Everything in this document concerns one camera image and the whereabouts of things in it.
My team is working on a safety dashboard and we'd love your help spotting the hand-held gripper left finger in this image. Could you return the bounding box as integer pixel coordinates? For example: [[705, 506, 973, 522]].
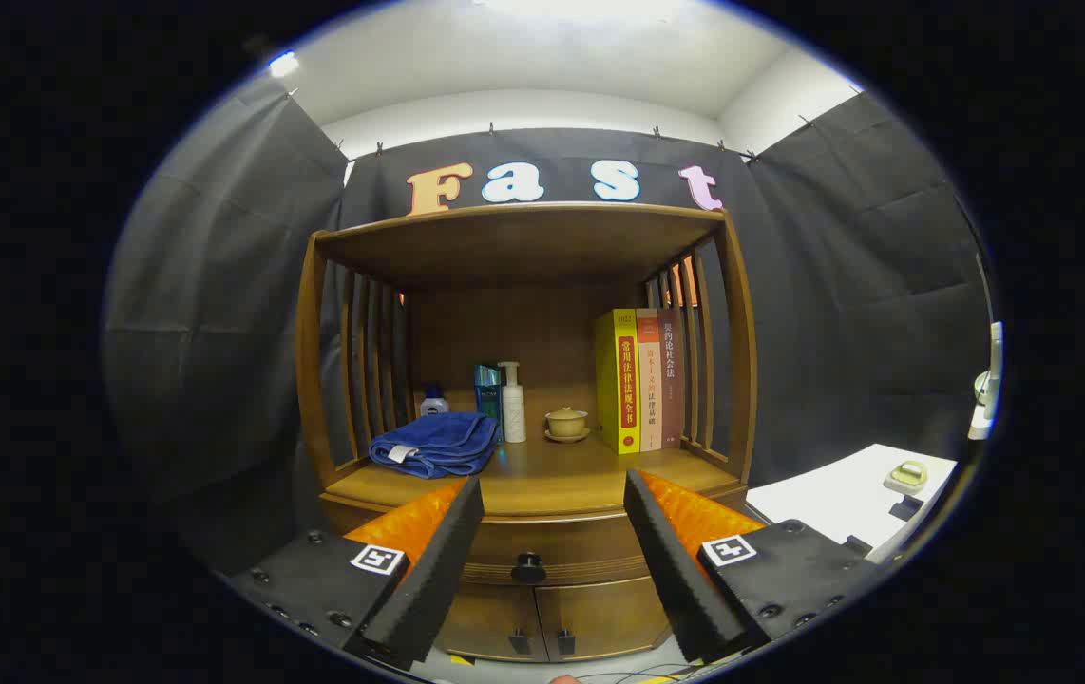
[[229, 475, 486, 671]]

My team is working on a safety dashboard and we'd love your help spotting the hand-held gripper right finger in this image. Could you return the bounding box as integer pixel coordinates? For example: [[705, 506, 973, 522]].
[[623, 468, 876, 664]]

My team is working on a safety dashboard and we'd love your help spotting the wooden drawer with black knob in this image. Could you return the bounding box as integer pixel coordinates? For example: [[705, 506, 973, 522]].
[[319, 494, 751, 585]]

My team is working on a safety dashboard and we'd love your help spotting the wooden cabinet door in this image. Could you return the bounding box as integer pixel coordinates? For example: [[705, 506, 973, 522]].
[[535, 577, 672, 663], [433, 584, 548, 663]]

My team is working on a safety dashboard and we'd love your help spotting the wooden countertop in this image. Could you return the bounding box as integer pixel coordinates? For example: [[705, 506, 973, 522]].
[[324, 432, 743, 519]]

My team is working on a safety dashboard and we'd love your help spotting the wooden cabinet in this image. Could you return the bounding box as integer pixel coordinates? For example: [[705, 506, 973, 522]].
[[294, 201, 760, 663]]

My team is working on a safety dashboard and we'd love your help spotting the folded blue towel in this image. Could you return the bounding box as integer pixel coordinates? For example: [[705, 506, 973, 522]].
[[369, 411, 503, 480]]

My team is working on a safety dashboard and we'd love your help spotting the white pump bottle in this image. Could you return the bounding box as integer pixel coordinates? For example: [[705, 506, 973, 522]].
[[498, 361, 527, 444]]

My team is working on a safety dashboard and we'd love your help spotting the teal blue bottle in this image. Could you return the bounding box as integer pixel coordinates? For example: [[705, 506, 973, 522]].
[[474, 364, 504, 443]]

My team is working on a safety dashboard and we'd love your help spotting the beige lidded tea cup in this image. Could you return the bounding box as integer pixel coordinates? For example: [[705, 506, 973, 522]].
[[544, 407, 591, 444]]

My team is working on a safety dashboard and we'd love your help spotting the brown book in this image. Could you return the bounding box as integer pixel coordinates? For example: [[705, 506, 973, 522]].
[[657, 307, 686, 449]]

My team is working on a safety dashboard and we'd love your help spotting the orange and white book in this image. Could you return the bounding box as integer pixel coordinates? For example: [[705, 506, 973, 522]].
[[636, 308, 664, 452]]

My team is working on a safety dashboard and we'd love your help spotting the thick yellow book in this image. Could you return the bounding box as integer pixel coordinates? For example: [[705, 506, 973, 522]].
[[595, 309, 642, 455]]

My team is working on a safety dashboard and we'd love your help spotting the white device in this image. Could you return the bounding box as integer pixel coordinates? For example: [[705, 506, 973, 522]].
[[968, 321, 1004, 441]]

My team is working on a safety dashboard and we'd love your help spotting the small beige handle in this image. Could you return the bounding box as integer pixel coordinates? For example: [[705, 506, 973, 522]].
[[884, 460, 930, 495]]

